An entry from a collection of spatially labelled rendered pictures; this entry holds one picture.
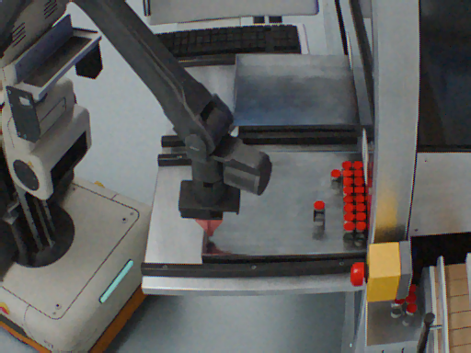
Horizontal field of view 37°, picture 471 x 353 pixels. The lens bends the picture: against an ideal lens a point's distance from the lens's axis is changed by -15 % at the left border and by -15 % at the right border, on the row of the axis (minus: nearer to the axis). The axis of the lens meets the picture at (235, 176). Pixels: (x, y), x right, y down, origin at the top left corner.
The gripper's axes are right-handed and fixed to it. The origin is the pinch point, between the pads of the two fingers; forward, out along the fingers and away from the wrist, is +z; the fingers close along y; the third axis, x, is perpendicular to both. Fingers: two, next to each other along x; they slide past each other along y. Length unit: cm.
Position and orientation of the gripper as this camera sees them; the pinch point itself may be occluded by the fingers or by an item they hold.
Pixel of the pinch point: (210, 231)
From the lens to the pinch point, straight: 143.3
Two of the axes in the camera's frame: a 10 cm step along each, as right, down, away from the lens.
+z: -0.2, 7.1, 7.0
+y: 10.0, 0.4, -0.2
